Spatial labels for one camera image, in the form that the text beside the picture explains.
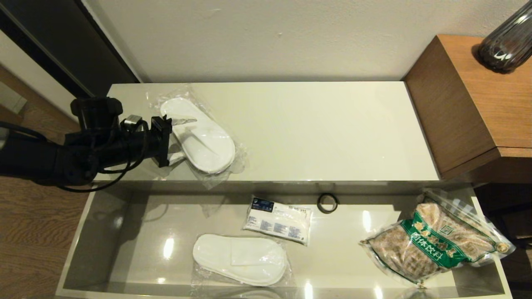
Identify white slippers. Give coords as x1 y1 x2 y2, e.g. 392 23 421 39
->
147 85 249 191
192 233 294 287

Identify glossy white drawer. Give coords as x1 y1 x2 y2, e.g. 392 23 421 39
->
55 181 513 299

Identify green printed snack bag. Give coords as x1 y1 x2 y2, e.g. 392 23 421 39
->
359 188 516 289

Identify white wipes pack blue label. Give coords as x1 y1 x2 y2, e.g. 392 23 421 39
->
242 195 313 246

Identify glossy white low cabinet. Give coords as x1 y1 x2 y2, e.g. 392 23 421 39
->
69 81 441 183

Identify dark sliding door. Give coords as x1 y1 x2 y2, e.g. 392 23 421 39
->
0 0 140 100

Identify black tape roll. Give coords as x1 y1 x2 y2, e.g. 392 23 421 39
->
317 192 339 214

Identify brown wooden side cabinet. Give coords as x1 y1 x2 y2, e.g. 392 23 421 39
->
402 34 532 184

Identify dark ribbed glass vase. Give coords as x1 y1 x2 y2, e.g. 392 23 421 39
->
475 0 532 74

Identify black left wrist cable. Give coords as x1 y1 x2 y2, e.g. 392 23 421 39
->
56 120 149 193

